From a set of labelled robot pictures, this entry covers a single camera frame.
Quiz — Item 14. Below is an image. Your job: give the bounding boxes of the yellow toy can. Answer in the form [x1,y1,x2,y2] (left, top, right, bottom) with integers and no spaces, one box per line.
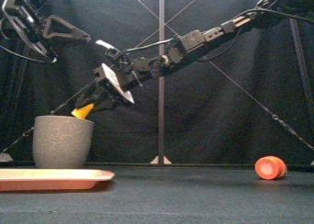
[70,103,96,120]

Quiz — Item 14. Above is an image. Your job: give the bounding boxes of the grey speckled bowl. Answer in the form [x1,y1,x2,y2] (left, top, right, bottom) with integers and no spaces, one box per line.
[32,115,96,170]

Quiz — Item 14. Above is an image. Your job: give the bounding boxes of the pink plastic tray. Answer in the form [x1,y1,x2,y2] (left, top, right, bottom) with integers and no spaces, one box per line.
[0,168,116,193]

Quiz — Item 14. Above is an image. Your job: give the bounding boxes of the orange round toy disc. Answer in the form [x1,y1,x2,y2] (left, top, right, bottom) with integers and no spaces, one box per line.
[254,155,289,181]

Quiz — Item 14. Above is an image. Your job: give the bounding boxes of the thin diagonal brace wire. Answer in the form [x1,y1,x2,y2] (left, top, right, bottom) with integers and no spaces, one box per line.
[0,0,211,154]
[123,0,314,151]

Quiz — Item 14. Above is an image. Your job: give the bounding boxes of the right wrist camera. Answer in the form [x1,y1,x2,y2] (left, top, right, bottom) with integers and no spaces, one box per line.
[95,39,132,70]

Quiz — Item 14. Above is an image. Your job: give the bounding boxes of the grey vertical frame pole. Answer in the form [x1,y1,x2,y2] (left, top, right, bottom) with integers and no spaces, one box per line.
[157,0,167,165]

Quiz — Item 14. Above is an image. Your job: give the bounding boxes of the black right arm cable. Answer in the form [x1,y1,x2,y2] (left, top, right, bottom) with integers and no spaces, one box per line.
[122,6,314,63]

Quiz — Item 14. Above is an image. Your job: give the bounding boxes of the silver pole foot bracket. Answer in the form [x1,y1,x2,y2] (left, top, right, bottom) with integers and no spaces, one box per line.
[149,155,173,165]

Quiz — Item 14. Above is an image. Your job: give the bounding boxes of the black table edge rail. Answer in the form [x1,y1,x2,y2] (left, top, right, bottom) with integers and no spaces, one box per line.
[83,162,314,170]

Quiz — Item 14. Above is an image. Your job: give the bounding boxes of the dark side frame post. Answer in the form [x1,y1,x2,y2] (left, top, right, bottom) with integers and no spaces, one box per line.
[289,17,314,137]

